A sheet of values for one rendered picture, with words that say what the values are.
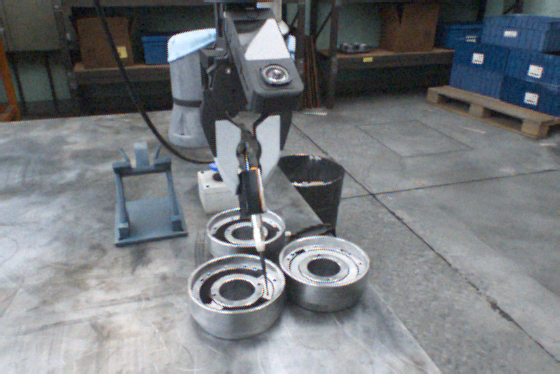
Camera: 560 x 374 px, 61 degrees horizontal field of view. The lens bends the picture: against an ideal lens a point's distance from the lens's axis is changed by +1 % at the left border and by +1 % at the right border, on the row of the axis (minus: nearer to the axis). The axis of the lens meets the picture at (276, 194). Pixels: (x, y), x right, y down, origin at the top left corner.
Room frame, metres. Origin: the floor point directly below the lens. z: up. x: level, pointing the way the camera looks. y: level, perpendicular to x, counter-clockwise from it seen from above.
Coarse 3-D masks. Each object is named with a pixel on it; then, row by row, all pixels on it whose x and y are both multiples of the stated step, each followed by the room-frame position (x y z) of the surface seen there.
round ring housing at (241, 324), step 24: (216, 264) 0.46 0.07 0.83; (240, 264) 0.46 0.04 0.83; (192, 288) 0.42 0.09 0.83; (216, 288) 0.42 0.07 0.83; (240, 288) 0.44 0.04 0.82; (192, 312) 0.39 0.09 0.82; (216, 312) 0.37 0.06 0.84; (240, 312) 0.36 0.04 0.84; (264, 312) 0.37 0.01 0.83; (240, 336) 0.37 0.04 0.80
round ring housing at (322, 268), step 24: (312, 240) 0.51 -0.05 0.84; (336, 240) 0.50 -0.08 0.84; (288, 264) 0.46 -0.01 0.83; (312, 264) 0.48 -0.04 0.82; (336, 264) 0.47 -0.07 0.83; (360, 264) 0.47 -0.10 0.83; (288, 288) 0.43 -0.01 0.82; (312, 288) 0.41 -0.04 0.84; (336, 288) 0.41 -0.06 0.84; (360, 288) 0.42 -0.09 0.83
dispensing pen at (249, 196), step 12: (240, 180) 0.46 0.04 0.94; (252, 180) 0.46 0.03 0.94; (240, 192) 0.47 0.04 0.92; (252, 192) 0.45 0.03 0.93; (240, 204) 0.47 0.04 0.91; (252, 204) 0.44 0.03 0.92; (240, 216) 0.46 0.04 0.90; (252, 216) 0.45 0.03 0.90; (252, 228) 0.44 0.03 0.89; (264, 264) 0.42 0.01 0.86; (264, 276) 0.42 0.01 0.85
